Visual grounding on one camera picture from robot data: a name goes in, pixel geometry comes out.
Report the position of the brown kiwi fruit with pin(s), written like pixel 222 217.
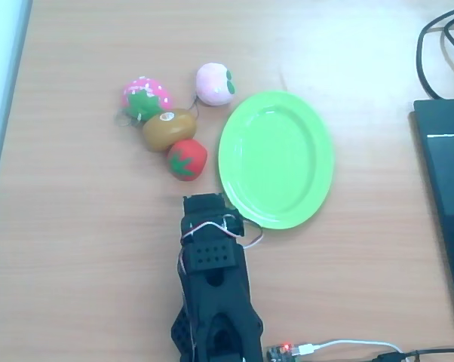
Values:
pixel 168 130

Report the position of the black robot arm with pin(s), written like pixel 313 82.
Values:
pixel 215 301

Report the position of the green oval plate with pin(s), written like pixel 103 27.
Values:
pixel 276 162

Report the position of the red tomato plush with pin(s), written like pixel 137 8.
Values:
pixel 191 158

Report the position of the pale pink peach plush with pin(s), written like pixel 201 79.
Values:
pixel 212 84

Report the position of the pink strawberry plush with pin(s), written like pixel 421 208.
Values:
pixel 146 94

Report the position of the small controller circuit board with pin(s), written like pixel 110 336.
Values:
pixel 281 351

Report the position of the black laptop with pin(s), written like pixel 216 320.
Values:
pixel 449 188

